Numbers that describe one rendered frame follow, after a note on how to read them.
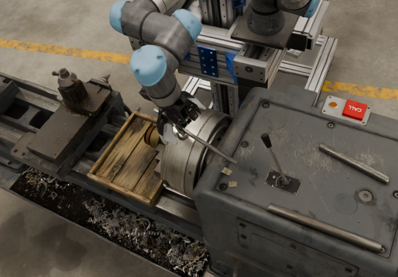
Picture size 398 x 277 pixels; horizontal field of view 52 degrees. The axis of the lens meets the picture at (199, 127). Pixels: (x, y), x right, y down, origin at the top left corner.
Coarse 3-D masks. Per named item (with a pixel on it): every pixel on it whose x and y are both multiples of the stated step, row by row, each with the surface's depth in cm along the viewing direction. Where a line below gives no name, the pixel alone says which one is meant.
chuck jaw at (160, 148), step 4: (160, 144) 144; (156, 148) 144; (160, 148) 144; (156, 152) 144; (160, 152) 142; (156, 156) 142; (160, 156) 141; (156, 160) 142; (160, 160) 140; (160, 164) 139; (156, 168) 139; (160, 168) 138; (156, 172) 138; (160, 172) 137; (160, 176) 140; (164, 180) 136; (168, 184) 137
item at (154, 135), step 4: (148, 128) 147; (152, 128) 147; (156, 128) 146; (148, 132) 146; (152, 132) 145; (156, 132) 145; (144, 136) 147; (148, 136) 146; (152, 136) 145; (156, 136) 145; (144, 140) 148; (148, 140) 147; (152, 140) 145; (156, 140) 144; (160, 140) 145; (148, 144) 149; (152, 144) 146; (156, 144) 144; (164, 144) 145
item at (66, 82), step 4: (72, 72) 166; (68, 76) 163; (72, 76) 164; (76, 76) 166; (60, 80) 163; (64, 80) 163; (68, 80) 163; (60, 84) 164; (64, 84) 163; (68, 84) 163; (72, 84) 164
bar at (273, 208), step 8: (272, 208) 106; (280, 208) 106; (288, 216) 105; (296, 216) 104; (304, 216) 104; (312, 224) 103; (320, 224) 102; (328, 224) 102; (328, 232) 102; (336, 232) 101; (344, 232) 100; (352, 240) 100; (360, 240) 99; (368, 240) 99; (368, 248) 99; (376, 248) 98
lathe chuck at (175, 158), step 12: (192, 120) 132; (204, 120) 132; (192, 132) 129; (168, 144) 130; (180, 144) 129; (192, 144) 127; (168, 156) 130; (180, 156) 128; (168, 168) 131; (180, 168) 129; (168, 180) 134; (180, 180) 131; (180, 192) 136
